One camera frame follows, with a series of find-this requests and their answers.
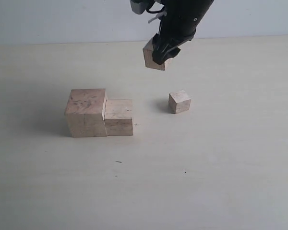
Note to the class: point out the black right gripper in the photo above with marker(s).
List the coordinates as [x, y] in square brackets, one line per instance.
[177, 26]

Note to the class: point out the second largest wooden cube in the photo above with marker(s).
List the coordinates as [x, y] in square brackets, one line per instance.
[118, 117]

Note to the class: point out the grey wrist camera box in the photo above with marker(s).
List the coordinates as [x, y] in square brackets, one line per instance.
[139, 6]

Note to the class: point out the smallest wooden cube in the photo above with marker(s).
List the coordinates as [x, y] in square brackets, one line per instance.
[179, 101]

